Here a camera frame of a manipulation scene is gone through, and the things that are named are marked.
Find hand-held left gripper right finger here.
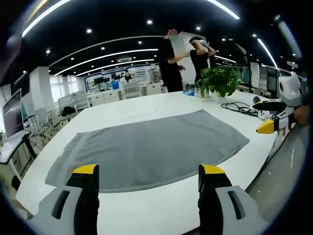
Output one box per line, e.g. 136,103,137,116
198,164,269,235

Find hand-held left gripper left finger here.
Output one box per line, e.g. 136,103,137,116
29,164,100,235

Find grey towel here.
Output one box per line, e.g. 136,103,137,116
45,109,250,194

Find person's right hand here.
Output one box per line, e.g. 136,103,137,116
294,104,310,127

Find black stand pole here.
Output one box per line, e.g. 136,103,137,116
234,42,253,89

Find grey mesh chair back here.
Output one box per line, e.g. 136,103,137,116
244,126,312,217

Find green potted plant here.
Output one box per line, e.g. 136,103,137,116
195,66,242,98

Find white side desk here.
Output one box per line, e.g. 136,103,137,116
0,132,33,165

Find white table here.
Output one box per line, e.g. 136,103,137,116
15,90,305,235

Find white office chair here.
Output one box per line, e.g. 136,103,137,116
34,107,54,138

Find computer monitor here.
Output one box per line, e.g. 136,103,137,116
2,88,25,141

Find white mesh chair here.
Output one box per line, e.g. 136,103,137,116
123,81,141,99

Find black cable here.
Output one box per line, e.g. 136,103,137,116
221,101,258,116

